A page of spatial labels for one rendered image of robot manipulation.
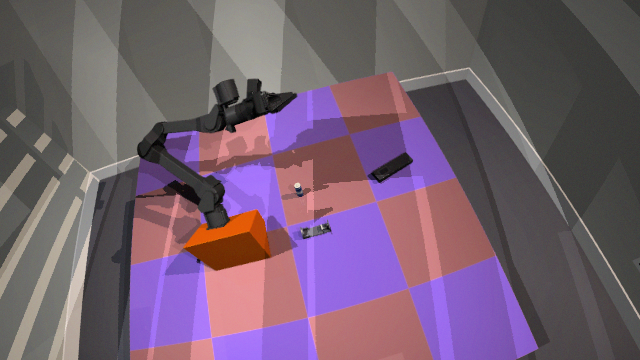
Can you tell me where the blue and white striped battery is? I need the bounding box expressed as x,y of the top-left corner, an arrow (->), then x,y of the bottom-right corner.
294,183 -> 303,197

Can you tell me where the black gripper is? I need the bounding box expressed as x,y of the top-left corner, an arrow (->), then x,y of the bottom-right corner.
240,91 -> 298,121

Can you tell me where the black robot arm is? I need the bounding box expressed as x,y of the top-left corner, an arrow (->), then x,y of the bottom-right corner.
137,78 -> 262,230

